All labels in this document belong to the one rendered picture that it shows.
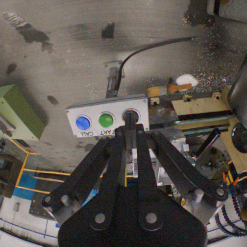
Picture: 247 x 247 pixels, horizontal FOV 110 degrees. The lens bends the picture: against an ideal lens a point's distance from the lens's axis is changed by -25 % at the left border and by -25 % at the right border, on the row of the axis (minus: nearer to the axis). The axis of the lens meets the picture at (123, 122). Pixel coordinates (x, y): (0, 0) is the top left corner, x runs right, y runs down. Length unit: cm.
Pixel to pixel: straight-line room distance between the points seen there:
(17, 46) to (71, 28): 23
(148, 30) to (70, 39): 25
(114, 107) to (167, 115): 32
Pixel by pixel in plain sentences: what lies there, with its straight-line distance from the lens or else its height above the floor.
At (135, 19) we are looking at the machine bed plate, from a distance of 42.
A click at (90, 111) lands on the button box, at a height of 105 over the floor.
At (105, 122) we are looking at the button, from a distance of 23.
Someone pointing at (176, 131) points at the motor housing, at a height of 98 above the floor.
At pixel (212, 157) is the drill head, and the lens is 81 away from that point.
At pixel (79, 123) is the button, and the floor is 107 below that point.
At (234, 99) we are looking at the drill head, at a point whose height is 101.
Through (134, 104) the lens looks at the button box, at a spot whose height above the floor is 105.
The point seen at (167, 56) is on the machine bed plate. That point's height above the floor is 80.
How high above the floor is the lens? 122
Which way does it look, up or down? 40 degrees down
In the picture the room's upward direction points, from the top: 179 degrees clockwise
